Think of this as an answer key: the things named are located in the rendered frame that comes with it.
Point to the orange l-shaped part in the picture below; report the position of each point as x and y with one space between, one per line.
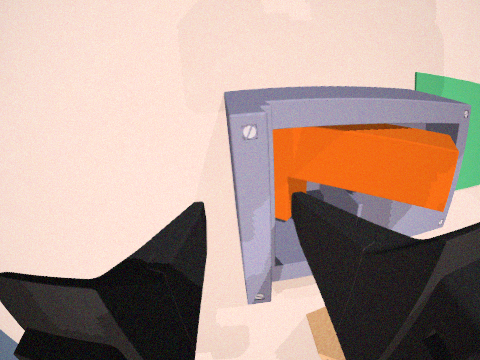
382 160

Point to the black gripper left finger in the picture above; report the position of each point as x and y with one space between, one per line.
148 305

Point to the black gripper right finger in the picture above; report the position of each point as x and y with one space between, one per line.
374 281

